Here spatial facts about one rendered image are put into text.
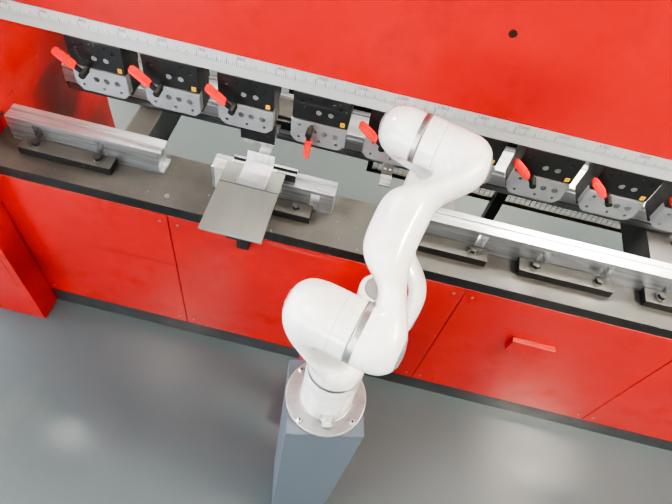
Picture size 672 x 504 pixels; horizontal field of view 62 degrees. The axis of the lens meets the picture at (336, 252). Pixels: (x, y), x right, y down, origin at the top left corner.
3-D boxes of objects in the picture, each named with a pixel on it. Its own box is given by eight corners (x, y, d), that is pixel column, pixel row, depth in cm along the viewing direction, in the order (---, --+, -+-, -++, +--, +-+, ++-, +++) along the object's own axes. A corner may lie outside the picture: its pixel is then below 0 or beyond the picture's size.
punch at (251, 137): (240, 142, 162) (240, 118, 154) (243, 138, 163) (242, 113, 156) (274, 151, 162) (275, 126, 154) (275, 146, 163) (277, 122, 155)
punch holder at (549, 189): (503, 191, 152) (527, 148, 138) (503, 169, 156) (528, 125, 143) (556, 204, 151) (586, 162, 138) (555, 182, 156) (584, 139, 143)
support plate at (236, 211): (198, 229, 154) (197, 226, 153) (227, 162, 169) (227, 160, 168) (261, 244, 154) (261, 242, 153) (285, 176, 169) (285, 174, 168)
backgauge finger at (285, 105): (244, 155, 172) (244, 144, 168) (267, 102, 187) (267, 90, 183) (281, 164, 172) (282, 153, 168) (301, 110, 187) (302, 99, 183)
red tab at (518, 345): (504, 350, 195) (512, 341, 189) (505, 344, 196) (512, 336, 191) (546, 360, 195) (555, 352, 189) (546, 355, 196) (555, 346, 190)
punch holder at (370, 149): (360, 156, 152) (371, 110, 139) (365, 135, 157) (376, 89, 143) (413, 169, 152) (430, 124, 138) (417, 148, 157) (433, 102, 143)
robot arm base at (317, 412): (366, 439, 126) (382, 413, 111) (282, 436, 124) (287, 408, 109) (364, 361, 137) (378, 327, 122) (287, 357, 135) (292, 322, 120)
